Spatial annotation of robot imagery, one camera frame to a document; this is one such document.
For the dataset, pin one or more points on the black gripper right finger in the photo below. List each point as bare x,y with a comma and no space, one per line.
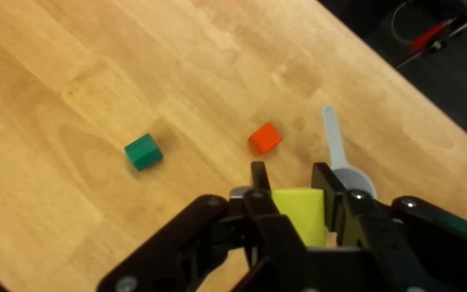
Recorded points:
406,249

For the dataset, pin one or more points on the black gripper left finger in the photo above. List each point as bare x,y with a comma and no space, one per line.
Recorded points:
218,244

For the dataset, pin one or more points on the yellow block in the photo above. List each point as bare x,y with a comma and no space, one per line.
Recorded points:
299,216

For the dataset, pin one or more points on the red block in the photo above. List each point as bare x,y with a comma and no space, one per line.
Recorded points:
267,138

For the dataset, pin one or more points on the green block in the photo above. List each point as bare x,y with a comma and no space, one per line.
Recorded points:
143,153

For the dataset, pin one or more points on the gray measuring cup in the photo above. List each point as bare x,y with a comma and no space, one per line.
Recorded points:
335,140

